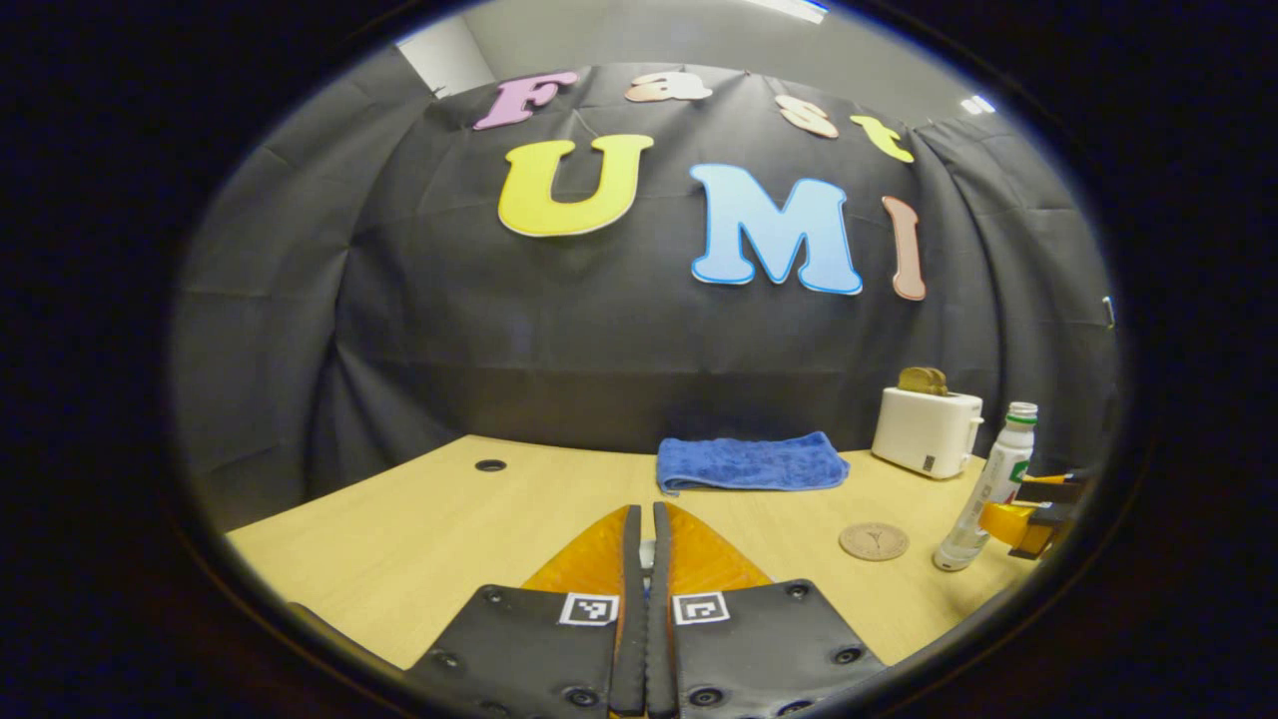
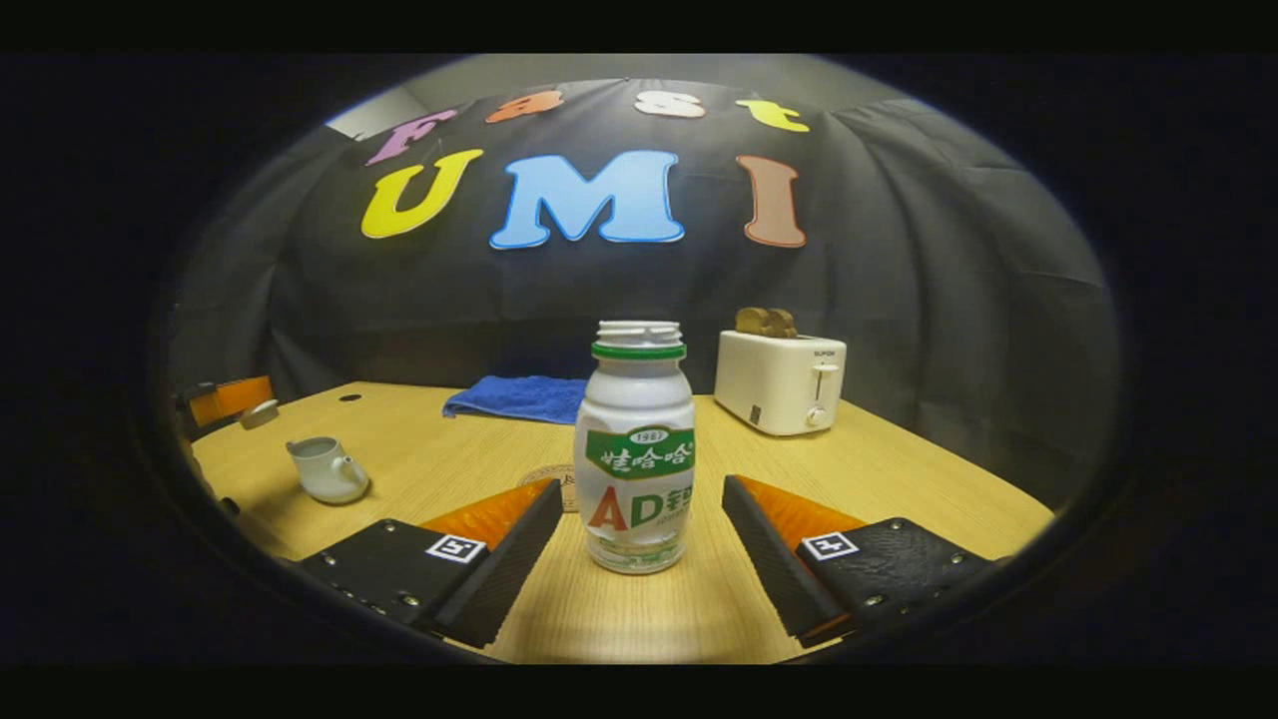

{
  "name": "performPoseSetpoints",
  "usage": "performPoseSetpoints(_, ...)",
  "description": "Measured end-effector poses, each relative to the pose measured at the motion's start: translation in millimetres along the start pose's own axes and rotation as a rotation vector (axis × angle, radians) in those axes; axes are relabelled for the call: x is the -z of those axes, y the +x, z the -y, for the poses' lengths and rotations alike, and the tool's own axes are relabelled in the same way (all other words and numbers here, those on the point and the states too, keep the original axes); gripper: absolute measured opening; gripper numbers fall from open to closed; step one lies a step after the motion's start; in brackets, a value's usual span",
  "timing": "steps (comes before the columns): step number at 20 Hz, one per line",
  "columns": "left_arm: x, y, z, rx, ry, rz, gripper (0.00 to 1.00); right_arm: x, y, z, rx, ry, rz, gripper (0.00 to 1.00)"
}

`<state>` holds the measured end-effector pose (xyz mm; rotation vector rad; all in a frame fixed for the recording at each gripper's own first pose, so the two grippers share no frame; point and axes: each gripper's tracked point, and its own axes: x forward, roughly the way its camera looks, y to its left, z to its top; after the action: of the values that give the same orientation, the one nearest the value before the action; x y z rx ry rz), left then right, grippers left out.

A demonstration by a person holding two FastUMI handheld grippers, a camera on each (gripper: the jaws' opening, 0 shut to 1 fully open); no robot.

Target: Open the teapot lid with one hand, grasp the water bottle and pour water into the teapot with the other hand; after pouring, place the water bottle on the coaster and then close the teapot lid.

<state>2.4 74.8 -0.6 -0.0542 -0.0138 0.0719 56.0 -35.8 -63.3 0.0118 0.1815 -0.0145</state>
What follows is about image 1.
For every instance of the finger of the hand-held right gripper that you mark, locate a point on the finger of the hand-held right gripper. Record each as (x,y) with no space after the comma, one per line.
(1058,489)
(1013,524)

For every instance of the brown bread slice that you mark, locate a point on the brown bread slice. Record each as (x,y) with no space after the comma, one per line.
(942,383)
(917,380)

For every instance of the black backdrop cloth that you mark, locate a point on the black backdrop cloth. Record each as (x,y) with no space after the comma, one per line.
(449,320)

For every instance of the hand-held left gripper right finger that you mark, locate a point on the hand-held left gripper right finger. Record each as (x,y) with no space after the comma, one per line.
(659,619)

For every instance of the long ceiling light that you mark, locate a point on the long ceiling light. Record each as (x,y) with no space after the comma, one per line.
(799,8)

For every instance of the small ceiling light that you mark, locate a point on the small ceiling light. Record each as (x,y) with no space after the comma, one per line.
(978,104)

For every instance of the round brown coaster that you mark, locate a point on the round brown coaster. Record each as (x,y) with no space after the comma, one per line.
(874,541)

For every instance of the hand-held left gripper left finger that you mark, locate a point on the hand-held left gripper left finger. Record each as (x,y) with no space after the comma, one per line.
(629,619)

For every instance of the white plastic water bottle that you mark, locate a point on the white plastic water bottle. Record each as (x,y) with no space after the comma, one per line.
(983,494)

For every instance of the blue towel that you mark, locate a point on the blue towel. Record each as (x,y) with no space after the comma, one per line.
(749,462)

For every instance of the white toaster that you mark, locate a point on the white toaster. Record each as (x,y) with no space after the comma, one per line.
(924,434)

